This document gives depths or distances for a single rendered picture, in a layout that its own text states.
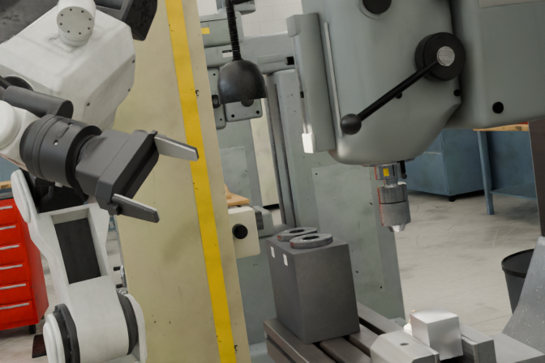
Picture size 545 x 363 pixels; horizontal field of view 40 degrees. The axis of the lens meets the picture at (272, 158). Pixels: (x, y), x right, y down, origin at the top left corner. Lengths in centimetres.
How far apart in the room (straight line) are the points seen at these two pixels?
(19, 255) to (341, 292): 425
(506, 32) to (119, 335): 98
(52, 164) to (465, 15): 62
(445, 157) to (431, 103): 735
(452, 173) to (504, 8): 738
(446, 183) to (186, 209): 589
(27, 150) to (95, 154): 9
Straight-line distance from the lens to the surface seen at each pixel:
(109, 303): 164
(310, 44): 114
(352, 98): 110
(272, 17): 1062
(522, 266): 341
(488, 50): 115
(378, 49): 110
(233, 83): 108
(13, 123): 104
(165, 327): 294
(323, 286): 153
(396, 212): 119
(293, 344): 156
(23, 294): 567
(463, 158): 858
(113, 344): 164
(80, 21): 139
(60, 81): 140
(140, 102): 283
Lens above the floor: 143
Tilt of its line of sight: 5 degrees down
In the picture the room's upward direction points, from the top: 8 degrees counter-clockwise
